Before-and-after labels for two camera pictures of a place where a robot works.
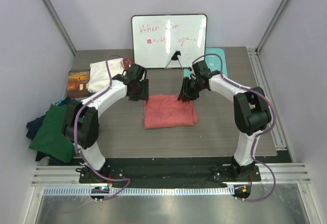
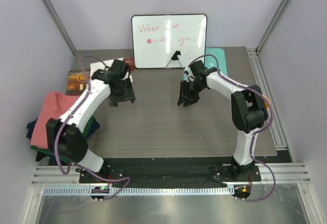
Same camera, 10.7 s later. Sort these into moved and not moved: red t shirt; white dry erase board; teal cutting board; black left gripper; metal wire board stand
Moved: black left gripper; red t shirt
Not moved: white dry erase board; teal cutting board; metal wire board stand
